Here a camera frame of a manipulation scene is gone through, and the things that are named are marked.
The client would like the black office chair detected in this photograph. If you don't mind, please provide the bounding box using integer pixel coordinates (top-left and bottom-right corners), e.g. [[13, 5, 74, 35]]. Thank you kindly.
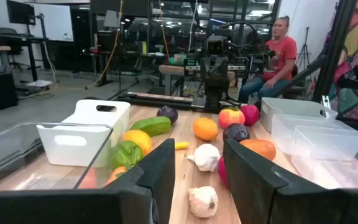
[[0, 27, 32, 72]]

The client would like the plain red round fruit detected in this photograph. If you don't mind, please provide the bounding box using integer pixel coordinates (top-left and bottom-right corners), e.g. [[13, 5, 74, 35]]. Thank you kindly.
[[240, 104, 261, 126]]

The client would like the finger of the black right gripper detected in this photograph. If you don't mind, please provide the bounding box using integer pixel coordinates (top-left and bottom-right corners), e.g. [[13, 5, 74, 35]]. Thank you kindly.
[[200, 57, 214, 80], [215, 57, 230, 80]]

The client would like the orange persimmon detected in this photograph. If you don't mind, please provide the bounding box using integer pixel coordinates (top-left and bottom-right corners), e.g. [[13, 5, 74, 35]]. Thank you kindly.
[[239, 138, 277, 162]]

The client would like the black tripod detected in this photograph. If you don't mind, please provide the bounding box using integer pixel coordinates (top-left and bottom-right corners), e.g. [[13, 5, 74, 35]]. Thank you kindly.
[[296, 26, 313, 69]]

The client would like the black desk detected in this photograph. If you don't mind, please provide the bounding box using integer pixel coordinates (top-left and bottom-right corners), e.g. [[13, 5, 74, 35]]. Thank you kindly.
[[0, 34, 50, 82]]

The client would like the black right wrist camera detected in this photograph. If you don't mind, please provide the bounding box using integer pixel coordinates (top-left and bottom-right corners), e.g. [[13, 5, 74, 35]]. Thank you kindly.
[[206, 34, 231, 58]]

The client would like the white flat floor device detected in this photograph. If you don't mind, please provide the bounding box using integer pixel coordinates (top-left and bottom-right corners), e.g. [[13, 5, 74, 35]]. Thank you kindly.
[[25, 79, 53, 89]]

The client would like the red fruit with green stem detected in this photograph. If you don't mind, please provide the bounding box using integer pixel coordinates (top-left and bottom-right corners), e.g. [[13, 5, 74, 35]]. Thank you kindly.
[[217, 156, 230, 189]]

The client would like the round orange fruit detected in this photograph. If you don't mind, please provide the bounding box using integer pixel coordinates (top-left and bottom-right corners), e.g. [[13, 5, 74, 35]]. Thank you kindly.
[[193, 116, 219, 142]]

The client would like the silver frame bracket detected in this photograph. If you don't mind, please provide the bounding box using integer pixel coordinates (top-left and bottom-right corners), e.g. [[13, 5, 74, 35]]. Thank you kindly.
[[321, 95, 333, 119]]

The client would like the person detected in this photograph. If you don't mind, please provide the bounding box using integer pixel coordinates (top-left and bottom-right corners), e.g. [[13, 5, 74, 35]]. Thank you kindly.
[[237, 15, 298, 105]]

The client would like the dark purple round fruit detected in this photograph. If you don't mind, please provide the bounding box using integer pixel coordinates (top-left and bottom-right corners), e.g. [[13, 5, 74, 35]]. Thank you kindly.
[[222, 123, 251, 143], [156, 105, 179, 125]]

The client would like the white whiteboard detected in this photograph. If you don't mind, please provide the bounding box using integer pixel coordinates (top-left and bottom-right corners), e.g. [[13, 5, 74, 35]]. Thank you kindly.
[[31, 2, 75, 42]]

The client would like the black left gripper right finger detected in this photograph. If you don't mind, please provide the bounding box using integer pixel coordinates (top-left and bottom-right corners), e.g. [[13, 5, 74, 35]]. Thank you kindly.
[[223, 138, 358, 224]]

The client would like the yellow hanging cable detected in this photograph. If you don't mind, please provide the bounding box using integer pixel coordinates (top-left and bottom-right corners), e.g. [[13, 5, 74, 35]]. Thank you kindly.
[[85, 0, 124, 90]]

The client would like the wooden workbench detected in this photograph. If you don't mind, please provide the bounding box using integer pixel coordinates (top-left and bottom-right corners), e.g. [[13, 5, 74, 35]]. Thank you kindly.
[[158, 64, 239, 98]]

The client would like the yellow-orange citrus fruit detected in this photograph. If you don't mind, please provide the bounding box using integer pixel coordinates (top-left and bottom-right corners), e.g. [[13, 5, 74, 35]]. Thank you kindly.
[[122, 129, 153, 156]]

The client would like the white garlic bulb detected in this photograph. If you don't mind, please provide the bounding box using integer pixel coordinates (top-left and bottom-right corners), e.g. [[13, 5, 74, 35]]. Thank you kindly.
[[186, 143, 221, 173], [188, 185, 219, 219]]

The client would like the white plastic basket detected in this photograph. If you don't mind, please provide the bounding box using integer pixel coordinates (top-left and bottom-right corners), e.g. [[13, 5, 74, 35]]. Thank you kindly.
[[36, 98, 132, 168]]

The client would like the black monitor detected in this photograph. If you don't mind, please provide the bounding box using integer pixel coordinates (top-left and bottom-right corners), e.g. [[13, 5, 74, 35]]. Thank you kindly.
[[6, 0, 37, 26]]

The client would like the orange bell pepper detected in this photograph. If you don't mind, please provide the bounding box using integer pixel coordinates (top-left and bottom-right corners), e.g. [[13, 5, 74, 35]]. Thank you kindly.
[[78, 166, 127, 190]]

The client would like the light green cucumber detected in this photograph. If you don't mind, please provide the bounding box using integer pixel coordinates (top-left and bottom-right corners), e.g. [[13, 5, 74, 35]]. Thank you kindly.
[[129, 116, 172, 138]]

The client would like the clear plastic bin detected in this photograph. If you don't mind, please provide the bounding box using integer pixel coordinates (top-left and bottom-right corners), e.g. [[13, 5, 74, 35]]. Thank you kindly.
[[291, 125, 358, 190], [0, 121, 114, 191], [270, 113, 356, 156]]

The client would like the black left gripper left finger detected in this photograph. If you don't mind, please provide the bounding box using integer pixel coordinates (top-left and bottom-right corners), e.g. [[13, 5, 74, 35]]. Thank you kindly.
[[0, 138, 177, 224]]

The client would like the grey translucent plastic bin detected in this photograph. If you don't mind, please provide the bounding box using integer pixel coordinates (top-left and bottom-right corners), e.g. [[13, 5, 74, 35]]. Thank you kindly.
[[260, 96, 339, 134]]

